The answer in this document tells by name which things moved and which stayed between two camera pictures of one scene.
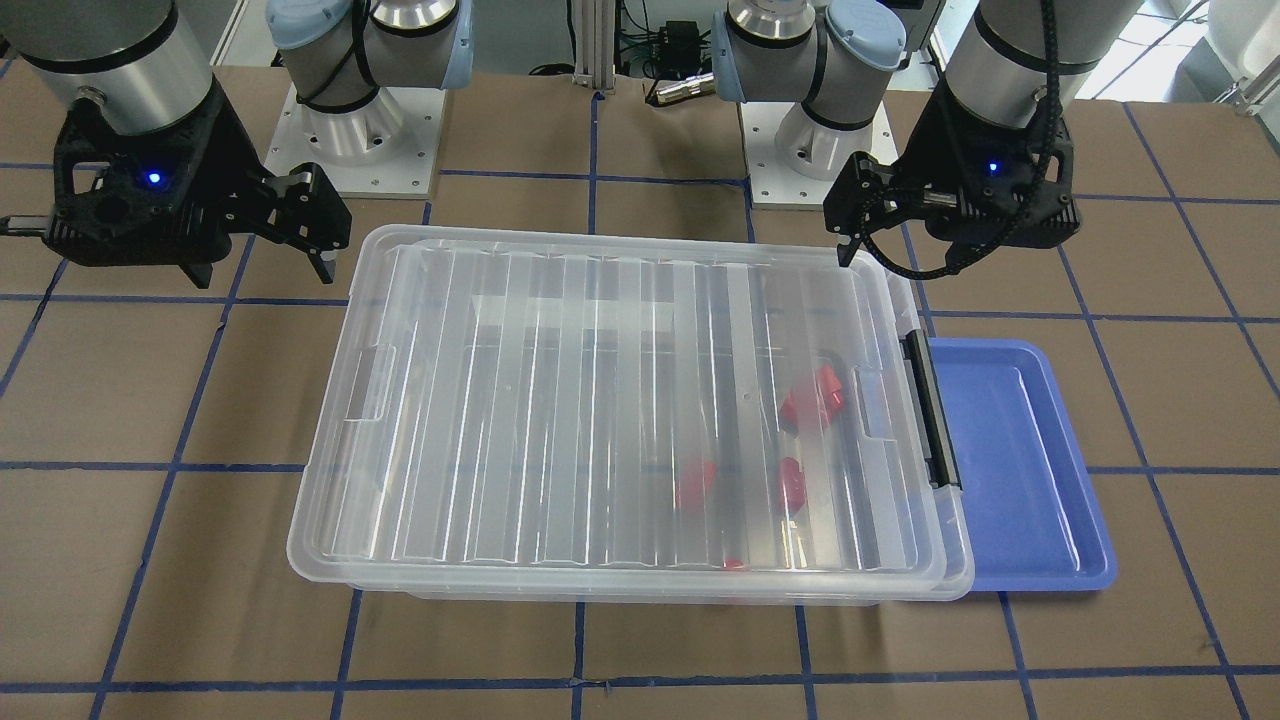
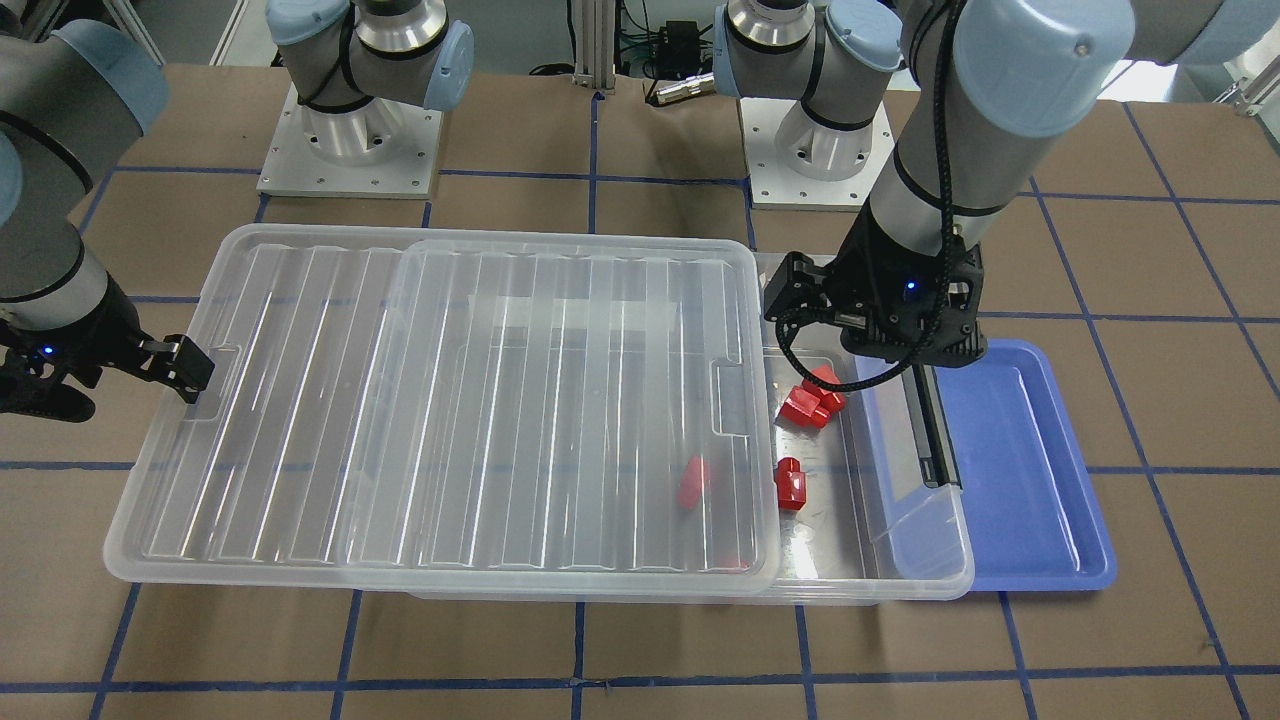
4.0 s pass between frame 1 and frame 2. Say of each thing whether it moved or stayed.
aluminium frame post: stayed
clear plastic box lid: moved
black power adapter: stayed
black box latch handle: stayed
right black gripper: moved
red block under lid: stayed
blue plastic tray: stayed
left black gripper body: moved
